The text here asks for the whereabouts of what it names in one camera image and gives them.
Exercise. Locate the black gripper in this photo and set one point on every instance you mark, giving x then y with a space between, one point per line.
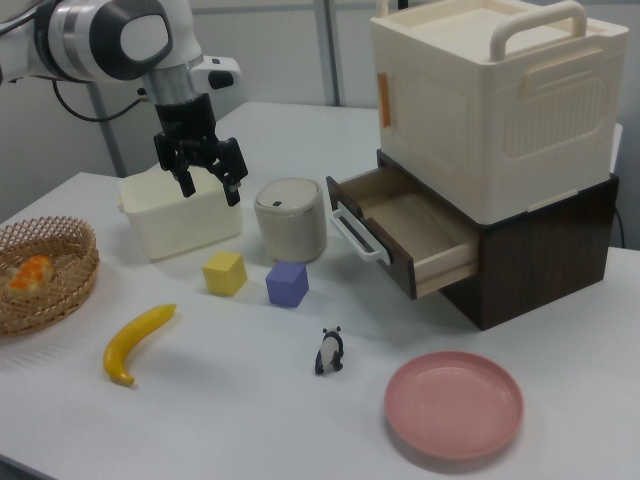
185 120

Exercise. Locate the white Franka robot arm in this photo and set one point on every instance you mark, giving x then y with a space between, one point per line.
100 35

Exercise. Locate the yellow cube block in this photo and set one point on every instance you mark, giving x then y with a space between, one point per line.
225 274

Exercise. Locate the grey metal frame post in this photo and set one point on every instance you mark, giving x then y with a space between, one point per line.
334 50

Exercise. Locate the cream plastic open bin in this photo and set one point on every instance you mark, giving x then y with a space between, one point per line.
185 225

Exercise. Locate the woven wicker basket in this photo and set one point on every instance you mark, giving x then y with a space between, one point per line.
60 295

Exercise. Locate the dark wood drawer cabinet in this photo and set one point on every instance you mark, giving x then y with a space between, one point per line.
540 255

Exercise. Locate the beige mini lidded trash can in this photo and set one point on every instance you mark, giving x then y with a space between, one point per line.
292 225

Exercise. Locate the small panda toy figure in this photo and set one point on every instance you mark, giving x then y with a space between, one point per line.
330 352

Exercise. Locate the purple cube block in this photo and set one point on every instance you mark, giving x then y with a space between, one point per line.
286 286

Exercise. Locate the orange toy bread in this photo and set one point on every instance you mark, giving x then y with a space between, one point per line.
31 275

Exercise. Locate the orange tape strip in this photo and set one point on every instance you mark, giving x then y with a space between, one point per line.
385 100

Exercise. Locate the pink round plate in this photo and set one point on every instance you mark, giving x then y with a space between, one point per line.
452 402

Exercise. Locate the yellow toy banana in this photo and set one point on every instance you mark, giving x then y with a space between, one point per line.
132 342

